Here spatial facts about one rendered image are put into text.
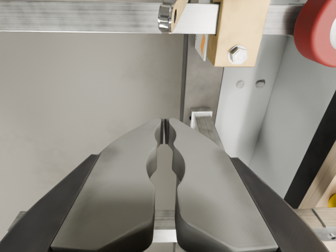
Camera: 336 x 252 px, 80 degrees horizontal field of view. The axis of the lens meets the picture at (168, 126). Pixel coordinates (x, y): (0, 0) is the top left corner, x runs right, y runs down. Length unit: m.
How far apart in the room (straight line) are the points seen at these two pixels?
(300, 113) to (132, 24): 0.38
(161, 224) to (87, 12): 0.27
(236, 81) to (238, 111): 0.09
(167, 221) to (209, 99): 0.28
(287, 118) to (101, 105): 1.02
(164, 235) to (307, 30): 0.29
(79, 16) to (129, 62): 0.91
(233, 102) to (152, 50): 0.67
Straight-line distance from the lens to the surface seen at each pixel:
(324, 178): 0.41
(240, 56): 0.25
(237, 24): 0.26
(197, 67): 0.43
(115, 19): 0.26
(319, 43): 0.26
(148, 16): 0.25
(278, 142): 0.57
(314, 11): 0.26
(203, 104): 0.47
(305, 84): 0.50
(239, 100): 0.58
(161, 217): 0.30
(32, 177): 1.87
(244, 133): 0.64
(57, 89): 1.34
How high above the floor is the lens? 1.11
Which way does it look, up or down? 58 degrees down
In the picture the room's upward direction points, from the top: 178 degrees clockwise
